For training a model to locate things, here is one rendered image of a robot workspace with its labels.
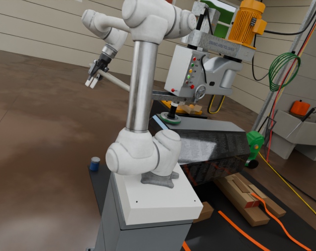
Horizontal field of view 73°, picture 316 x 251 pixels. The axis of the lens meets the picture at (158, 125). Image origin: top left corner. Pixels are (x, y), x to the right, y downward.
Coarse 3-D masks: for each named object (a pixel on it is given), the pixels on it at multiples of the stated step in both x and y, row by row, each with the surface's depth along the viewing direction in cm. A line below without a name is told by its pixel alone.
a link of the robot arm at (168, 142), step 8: (160, 136) 104; (168, 136) 104; (176, 136) 107; (160, 144) 103; (168, 144) 103; (176, 144) 104; (160, 152) 101; (168, 152) 103; (176, 152) 105; (160, 160) 102; (168, 160) 105; (176, 160) 109; (160, 168) 105; (168, 168) 109
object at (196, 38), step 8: (192, 32) 175; (200, 32) 175; (184, 40) 180; (192, 40) 177; (200, 40) 178; (208, 40) 183; (216, 40) 189; (224, 40) 195; (192, 48) 187; (208, 48) 188; (216, 48) 194; (224, 48) 200; (232, 48) 207; (240, 48) 212; (248, 48) 220; (224, 56) 230; (232, 56) 214; (240, 56) 218; (248, 56) 227
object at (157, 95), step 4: (156, 92) 196; (160, 92) 199; (164, 92) 202; (168, 92) 205; (152, 96) 180; (156, 96) 183; (160, 96) 186; (164, 96) 189; (168, 96) 192; (172, 96) 195; (176, 96) 198; (160, 100) 189; (164, 100) 191; (168, 100) 195; (172, 100) 198; (176, 100) 201; (180, 100) 204; (184, 100) 206; (188, 100) 211; (192, 100) 215; (196, 100) 214
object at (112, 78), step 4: (100, 72) 139; (104, 72) 139; (104, 76) 139; (108, 76) 138; (112, 76) 180; (112, 80) 138; (116, 80) 139; (120, 80) 184; (116, 84) 139; (120, 84) 139; (124, 84) 141; (124, 88) 141; (128, 88) 142
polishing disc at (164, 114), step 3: (162, 114) 215; (165, 114) 217; (162, 117) 210; (165, 117) 209; (168, 117) 212; (177, 117) 219; (168, 120) 206; (171, 120) 206; (174, 120) 208; (177, 120) 211; (180, 120) 213
